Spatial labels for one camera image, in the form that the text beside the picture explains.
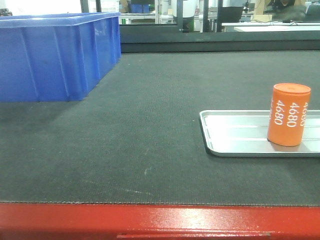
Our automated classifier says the black conveyor belt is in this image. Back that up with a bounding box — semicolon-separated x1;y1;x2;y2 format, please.
0;50;320;206

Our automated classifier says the blue plastic crate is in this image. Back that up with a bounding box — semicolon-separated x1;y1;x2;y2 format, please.
0;12;121;103

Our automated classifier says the orange capacitor cylinder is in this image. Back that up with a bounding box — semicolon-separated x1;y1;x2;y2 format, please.
267;83;311;147

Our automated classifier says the silver metal tray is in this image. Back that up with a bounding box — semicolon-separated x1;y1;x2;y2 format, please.
199;110;320;158

